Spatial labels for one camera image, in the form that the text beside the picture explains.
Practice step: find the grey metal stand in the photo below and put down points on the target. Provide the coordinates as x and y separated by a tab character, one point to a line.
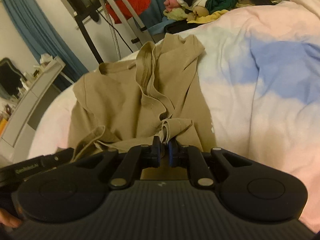
125	7

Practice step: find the red cloth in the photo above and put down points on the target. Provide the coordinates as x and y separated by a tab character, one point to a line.
130	2

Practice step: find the black framed mirror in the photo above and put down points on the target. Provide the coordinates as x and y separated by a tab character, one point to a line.
8	77

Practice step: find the tan shirt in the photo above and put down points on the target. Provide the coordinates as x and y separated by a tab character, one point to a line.
120	100

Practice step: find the pile of clothes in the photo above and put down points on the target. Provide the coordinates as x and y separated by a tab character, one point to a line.
220	0

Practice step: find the black stand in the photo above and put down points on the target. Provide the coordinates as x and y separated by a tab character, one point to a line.
87	37

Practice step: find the white dresser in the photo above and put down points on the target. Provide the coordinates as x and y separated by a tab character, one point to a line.
32	97

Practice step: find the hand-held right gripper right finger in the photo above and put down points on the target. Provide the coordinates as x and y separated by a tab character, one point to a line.
172	152

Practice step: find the person's left hand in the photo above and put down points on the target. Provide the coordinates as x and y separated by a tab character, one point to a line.
8	218

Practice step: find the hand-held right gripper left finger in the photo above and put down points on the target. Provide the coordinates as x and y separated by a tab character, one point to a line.
156	152

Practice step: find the blue curtain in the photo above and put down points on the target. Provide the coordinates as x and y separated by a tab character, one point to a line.
160	5
32	30

